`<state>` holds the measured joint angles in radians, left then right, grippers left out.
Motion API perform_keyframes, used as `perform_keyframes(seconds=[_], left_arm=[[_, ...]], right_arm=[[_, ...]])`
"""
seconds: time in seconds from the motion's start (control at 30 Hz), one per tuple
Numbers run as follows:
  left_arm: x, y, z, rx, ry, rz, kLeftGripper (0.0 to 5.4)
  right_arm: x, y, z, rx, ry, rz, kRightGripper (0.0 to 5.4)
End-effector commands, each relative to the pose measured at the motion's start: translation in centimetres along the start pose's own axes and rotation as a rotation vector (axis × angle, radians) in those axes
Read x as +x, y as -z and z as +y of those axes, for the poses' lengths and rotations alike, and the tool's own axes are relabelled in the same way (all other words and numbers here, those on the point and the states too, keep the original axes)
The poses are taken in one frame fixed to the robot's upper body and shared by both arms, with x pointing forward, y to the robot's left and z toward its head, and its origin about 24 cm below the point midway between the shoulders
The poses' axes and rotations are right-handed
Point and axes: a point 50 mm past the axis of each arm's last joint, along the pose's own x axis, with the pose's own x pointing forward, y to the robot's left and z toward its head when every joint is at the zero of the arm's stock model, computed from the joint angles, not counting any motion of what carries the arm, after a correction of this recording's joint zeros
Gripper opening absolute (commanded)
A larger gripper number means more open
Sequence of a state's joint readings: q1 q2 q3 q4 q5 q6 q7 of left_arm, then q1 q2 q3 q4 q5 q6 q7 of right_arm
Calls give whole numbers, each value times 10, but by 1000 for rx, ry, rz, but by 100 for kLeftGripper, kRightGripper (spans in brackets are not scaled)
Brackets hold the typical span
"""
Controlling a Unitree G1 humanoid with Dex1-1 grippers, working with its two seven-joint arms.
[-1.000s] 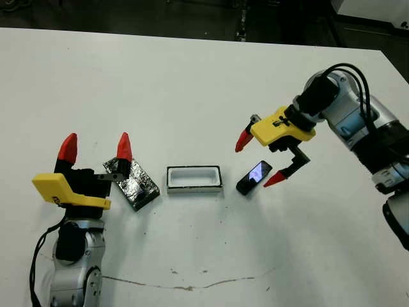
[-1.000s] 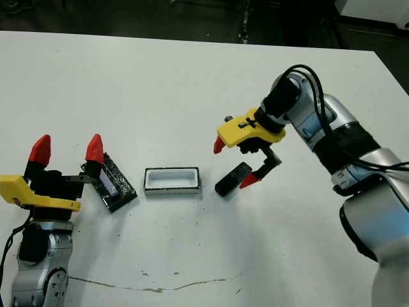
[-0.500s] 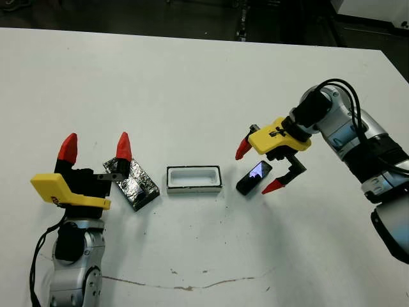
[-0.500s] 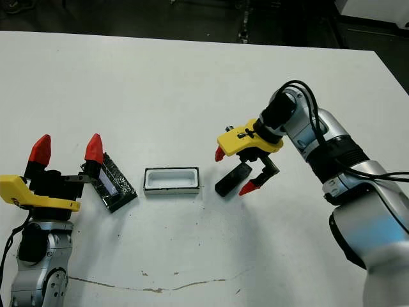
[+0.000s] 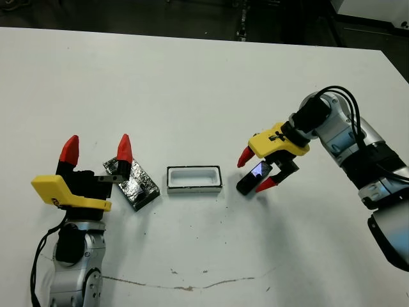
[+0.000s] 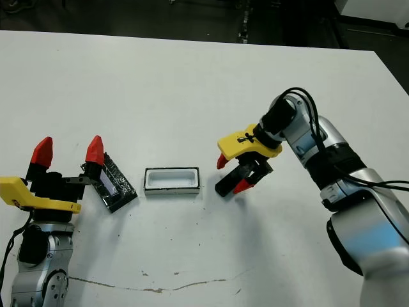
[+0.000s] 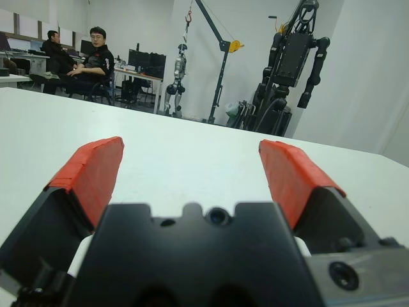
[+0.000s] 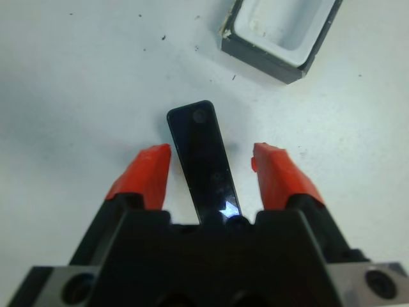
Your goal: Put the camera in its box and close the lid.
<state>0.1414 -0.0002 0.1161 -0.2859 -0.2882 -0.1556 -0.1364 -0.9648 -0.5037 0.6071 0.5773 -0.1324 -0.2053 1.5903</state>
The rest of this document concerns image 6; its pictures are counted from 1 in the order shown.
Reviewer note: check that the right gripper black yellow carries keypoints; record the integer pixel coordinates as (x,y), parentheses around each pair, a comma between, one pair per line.
(246,144)

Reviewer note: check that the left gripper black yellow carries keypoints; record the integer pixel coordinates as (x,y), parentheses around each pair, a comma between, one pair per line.
(51,198)

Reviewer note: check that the black camera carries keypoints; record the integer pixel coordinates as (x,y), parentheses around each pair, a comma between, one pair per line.
(223,187)

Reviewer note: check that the black box lid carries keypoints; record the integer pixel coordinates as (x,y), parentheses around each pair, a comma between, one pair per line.
(123,188)

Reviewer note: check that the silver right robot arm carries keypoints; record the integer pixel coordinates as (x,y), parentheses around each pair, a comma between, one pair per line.
(367,224)

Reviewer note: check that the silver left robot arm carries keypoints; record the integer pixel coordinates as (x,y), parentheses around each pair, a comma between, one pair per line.
(54,265)

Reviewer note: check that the white cabinet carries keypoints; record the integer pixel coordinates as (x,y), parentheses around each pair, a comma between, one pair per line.
(377,12)

